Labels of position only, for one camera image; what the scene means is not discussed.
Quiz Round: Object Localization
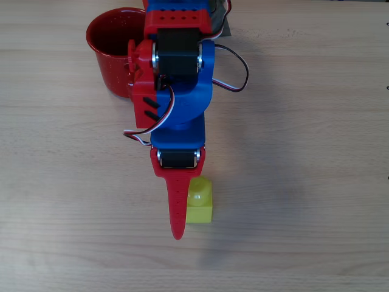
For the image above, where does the yellow toy building block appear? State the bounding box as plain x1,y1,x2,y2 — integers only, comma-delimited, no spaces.
185,176,213,224

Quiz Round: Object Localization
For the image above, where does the red speckled enamel mug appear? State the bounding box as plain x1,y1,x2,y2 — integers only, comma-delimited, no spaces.
85,7,147,99

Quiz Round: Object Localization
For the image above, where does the black red white servo cable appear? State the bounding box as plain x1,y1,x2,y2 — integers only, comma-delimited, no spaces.
123,75,177,147
212,44,250,94
209,0,233,40

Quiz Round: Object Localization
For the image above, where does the grey taped base plate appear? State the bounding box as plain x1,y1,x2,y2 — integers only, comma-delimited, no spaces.
209,0,232,38

